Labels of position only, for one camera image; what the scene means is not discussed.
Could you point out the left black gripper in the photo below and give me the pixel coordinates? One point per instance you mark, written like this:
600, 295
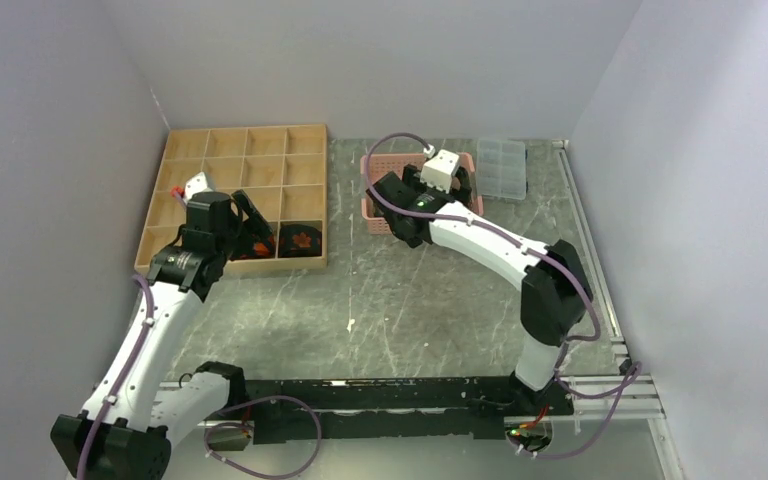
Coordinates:
256, 222

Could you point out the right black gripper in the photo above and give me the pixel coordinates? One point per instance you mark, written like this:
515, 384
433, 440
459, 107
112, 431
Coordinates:
412, 179

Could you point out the orange navy striped tie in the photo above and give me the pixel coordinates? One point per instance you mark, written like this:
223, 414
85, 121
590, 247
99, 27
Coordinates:
258, 244

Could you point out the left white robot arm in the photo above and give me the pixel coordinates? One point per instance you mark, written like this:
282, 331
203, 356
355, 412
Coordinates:
122, 431

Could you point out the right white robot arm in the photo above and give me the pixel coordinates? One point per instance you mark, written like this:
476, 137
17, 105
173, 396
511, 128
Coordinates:
554, 292

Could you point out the dark rolled tie orange leaf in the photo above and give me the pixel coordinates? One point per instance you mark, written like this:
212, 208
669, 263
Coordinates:
298, 240

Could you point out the wooden compartment tray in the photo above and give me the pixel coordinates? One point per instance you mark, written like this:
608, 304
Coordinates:
283, 170

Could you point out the pink plastic basket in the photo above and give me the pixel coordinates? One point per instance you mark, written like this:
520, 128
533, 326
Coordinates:
381, 164

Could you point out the clear plastic organizer box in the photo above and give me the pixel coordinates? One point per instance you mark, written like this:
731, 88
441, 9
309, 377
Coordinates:
501, 168

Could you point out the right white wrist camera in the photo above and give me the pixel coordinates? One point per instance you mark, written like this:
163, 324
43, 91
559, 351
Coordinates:
439, 171

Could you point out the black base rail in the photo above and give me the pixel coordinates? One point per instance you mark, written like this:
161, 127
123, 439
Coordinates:
482, 407

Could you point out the aluminium frame rail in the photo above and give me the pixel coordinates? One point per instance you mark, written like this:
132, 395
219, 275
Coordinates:
626, 393

